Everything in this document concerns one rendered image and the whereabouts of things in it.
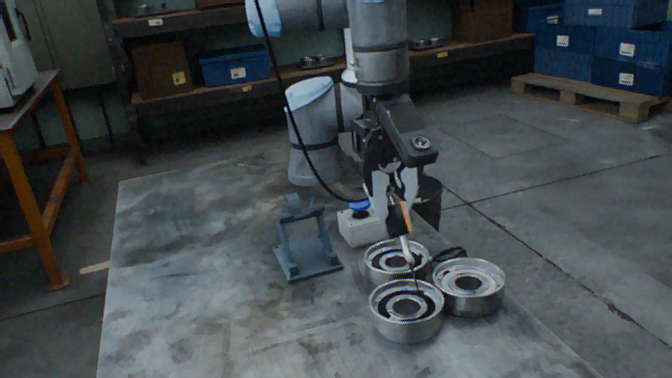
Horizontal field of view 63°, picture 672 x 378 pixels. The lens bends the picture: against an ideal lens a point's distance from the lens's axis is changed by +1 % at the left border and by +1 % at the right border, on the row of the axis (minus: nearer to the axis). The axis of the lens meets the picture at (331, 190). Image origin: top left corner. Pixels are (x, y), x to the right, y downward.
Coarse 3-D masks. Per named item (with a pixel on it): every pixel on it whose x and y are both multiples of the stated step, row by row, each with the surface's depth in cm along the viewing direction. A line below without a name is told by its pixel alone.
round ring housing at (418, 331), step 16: (384, 288) 81; (400, 288) 82; (416, 288) 81; (432, 288) 79; (400, 304) 80; (416, 304) 79; (384, 320) 74; (432, 320) 73; (384, 336) 76; (400, 336) 74; (416, 336) 73; (432, 336) 75
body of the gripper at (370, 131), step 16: (368, 96) 78; (368, 112) 79; (352, 128) 81; (368, 128) 76; (384, 128) 75; (352, 144) 83; (368, 144) 77; (384, 144) 76; (384, 160) 77; (400, 160) 78
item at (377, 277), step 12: (396, 240) 93; (408, 240) 92; (372, 252) 92; (396, 252) 91; (420, 252) 91; (384, 264) 88; (396, 264) 91; (372, 276) 86; (384, 276) 84; (396, 276) 84; (408, 276) 84; (420, 276) 85
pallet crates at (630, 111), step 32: (576, 0) 412; (608, 0) 390; (640, 0) 376; (544, 32) 450; (576, 32) 422; (608, 32) 395; (640, 32) 373; (544, 64) 459; (576, 64) 430; (608, 64) 402; (640, 64) 379; (544, 96) 448; (576, 96) 414; (608, 96) 388; (640, 96) 383
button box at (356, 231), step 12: (348, 216) 102; (360, 216) 101; (372, 216) 101; (348, 228) 99; (360, 228) 99; (372, 228) 100; (384, 228) 100; (348, 240) 101; (360, 240) 100; (372, 240) 101
